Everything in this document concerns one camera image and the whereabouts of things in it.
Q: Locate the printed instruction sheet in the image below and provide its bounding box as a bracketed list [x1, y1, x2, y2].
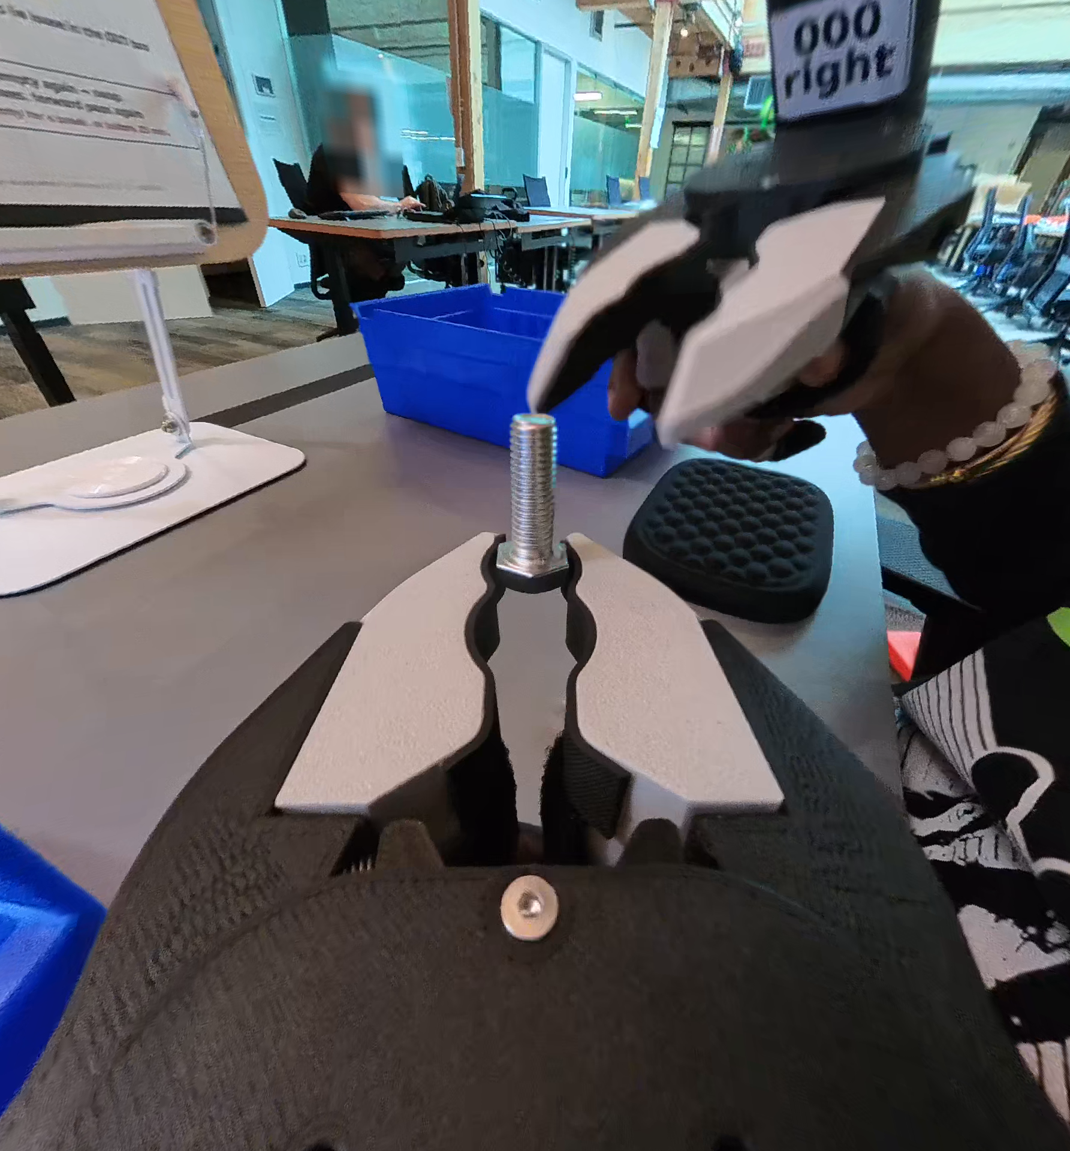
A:
[0, 0, 249, 228]

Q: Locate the black honeycomb wrist pad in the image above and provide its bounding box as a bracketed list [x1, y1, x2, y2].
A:
[623, 458, 835, 625]

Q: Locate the gold bangle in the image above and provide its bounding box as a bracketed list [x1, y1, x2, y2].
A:
[931, 386, 1063, 487]

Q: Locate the blue plastic bin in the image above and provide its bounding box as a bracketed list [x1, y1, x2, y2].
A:
[0, 789, 107, 1148]
[352, 284, 660, 479]

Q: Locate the white document stand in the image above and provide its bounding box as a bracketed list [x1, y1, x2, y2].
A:
[0, 220, 306, 597]

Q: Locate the row of black office chairs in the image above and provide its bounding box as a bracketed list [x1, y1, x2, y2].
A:
[945, 184, 1070, 361]

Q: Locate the white bead bracelet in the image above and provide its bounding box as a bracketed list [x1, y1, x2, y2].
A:
[855, 342, 1060, 492]

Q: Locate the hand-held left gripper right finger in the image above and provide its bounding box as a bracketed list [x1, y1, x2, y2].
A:
[564, 531, 786, 844]

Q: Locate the person's right hand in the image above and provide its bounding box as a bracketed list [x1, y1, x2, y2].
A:
[608, 274, 1026, 462]

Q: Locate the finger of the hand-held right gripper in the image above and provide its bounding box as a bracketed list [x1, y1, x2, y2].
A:
[657, 196, 889, 450]
[526, 217, 705, 418]

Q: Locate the wooden office desk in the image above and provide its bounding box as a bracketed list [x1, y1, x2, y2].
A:
[269, 211, 591, 335]

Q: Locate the person's right forearm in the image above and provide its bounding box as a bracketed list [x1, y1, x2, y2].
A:
[877, 396, 1070, 677]

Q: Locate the black office chair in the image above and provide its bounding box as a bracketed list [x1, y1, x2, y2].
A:
[274, 159, 357, 299]

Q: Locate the large silver hex bolt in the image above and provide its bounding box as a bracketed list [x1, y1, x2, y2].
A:
[496, 414, 575, 595]

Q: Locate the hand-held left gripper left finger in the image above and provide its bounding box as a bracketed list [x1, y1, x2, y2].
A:
[274, 533, 509, 818]

